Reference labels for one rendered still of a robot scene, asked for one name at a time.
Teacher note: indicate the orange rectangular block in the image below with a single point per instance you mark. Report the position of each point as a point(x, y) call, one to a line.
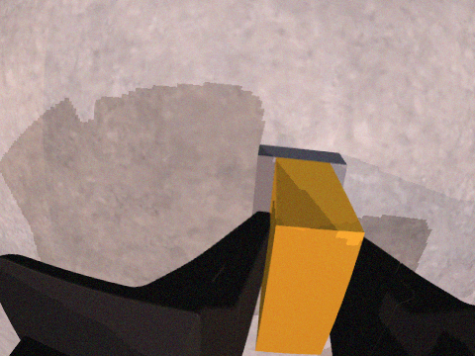
point(313, 243)

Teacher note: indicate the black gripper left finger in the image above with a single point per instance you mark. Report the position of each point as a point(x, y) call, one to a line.
point(204, 308)

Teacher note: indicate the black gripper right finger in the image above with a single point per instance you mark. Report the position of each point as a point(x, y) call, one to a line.
point(389, 310)

